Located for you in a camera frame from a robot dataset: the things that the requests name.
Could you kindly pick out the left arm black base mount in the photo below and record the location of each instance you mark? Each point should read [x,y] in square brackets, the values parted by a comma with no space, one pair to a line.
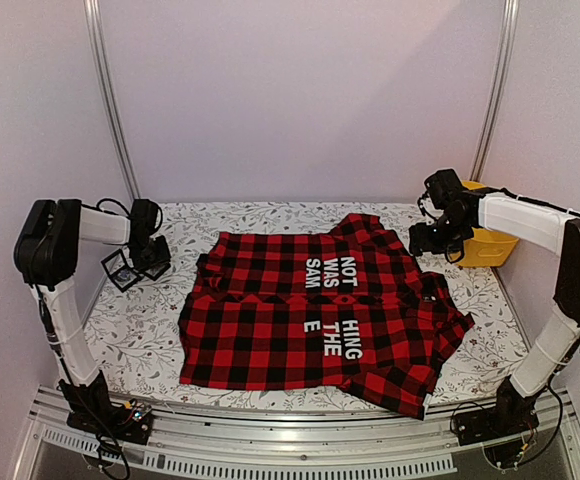
[112,417]

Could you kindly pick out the black display case with blue brooch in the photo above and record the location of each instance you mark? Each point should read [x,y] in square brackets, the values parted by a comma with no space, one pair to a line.
[119,271]

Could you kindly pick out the red black plaid shirt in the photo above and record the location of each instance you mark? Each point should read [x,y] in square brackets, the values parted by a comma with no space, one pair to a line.
[349,308]

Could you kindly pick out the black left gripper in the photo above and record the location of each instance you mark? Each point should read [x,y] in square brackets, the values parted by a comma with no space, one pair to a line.
[164,255]

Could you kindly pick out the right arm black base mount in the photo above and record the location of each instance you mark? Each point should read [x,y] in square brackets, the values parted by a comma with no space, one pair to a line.
[495,422]

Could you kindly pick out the aluminium front rail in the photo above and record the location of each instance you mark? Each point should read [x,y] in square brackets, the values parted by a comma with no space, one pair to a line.
[212,442]

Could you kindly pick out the floral patterned table mat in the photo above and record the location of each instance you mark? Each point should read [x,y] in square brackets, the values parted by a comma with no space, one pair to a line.
[134,335]

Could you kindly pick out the yellow plastic basket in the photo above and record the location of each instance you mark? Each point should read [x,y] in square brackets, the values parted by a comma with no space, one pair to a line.
[487,249]

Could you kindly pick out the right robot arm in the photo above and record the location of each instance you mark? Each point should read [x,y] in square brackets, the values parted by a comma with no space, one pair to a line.
[550,240]

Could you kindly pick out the left aluminium frame post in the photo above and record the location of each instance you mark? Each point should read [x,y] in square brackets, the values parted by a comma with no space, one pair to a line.
[104,77]

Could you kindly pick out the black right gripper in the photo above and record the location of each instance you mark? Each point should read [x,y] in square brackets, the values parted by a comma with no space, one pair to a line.
[420,243]

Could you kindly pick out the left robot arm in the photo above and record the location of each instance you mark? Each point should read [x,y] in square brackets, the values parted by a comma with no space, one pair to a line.
[46,254]

